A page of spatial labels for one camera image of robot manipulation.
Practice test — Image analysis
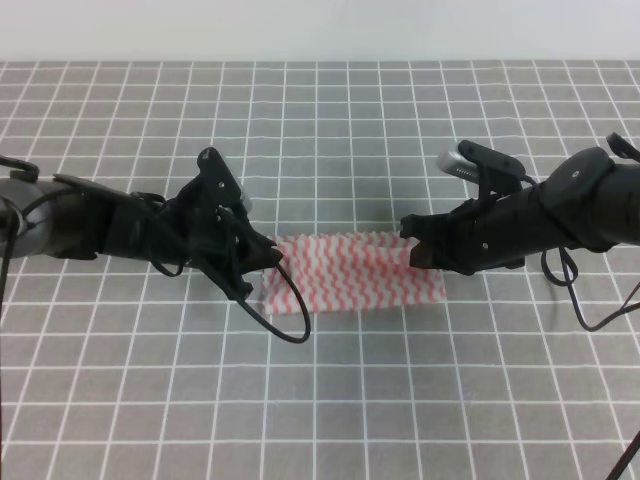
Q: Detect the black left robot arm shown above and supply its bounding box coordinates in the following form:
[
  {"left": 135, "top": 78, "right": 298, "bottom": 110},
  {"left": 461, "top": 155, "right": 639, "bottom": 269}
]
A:
[{"left": 1, "top": 147, "right": 283, "bottom": 300}]

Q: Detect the black right camera cable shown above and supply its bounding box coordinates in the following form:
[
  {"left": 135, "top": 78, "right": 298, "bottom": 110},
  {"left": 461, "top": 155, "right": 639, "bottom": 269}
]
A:
[{"left": 519, "top": 172, "right": 640, "bottom": 480}]

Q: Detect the black camera cable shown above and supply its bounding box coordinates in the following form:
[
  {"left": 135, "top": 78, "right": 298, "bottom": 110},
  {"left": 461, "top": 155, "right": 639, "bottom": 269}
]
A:
[
  {"left": 519, "top": 172, "right": 640, "bottom": 480},
  {"left": 0, "top": 194, "right": 312, "bottom": 401}
]

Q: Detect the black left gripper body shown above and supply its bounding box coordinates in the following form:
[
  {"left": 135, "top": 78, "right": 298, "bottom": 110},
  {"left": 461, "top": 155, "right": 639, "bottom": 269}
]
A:
[{"left": 99, "top": 192, "right": 275, "bottom": 300}]

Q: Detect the black left camera cable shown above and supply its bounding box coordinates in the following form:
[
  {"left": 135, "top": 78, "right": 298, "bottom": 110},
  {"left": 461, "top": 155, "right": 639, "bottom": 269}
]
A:
[{"left": 0, "top": 194, "right": 312, "bottom": 401}]

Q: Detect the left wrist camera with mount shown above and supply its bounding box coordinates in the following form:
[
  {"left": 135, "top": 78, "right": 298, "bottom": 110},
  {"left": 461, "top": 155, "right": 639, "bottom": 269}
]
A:
[{"left": 197, "top": 147, "right": 251, "bottom": 221}]

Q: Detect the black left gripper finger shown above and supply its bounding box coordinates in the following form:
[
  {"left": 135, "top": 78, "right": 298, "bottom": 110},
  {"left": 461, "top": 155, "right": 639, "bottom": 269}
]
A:
[{"left": 242, "top": 247, "right": 283, "bottom": 274}]

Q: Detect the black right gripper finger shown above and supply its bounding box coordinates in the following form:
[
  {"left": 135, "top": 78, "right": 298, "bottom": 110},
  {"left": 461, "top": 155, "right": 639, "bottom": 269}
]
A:
[{"left": 409, "top": 240, "right": 440, "bottom": 269}]

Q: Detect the grey checked tablecloth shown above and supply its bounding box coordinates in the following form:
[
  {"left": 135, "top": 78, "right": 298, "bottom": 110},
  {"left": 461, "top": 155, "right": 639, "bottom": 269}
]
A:
[{"left": 1, "top": 60, "right": 639, "bottom": 479}]

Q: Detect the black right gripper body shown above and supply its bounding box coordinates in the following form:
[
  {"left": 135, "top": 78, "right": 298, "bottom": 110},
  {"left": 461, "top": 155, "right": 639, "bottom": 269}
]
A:
[{"left": 400, "top": 194, "right": 570, "bottom": 275}]

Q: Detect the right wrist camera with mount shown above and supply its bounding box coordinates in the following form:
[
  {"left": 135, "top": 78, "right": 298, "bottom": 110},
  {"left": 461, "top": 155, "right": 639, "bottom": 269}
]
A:
[{"left": 436, "top": 140, "right": 527, "bottom": 199}]

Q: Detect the pink white wavy towel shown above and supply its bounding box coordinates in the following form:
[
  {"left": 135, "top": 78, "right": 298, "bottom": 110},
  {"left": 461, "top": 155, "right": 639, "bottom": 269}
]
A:
[{"left": 275, "top": 232, "right": 446, "bottom": 313}]

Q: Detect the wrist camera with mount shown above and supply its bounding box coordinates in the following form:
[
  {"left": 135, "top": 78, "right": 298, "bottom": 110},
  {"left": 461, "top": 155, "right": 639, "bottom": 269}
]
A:
[
  {"left": 197, "top": 147, "right": 251, "bottom": 221},
  {"left": 436, "top": 140, "right": 527, "bottom": 199}
]

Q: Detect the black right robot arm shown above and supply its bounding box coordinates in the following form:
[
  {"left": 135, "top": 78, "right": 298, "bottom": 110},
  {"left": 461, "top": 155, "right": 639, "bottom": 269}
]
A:
[{"left": 400, "top": 133, "right": 639, "bottom": 275}]

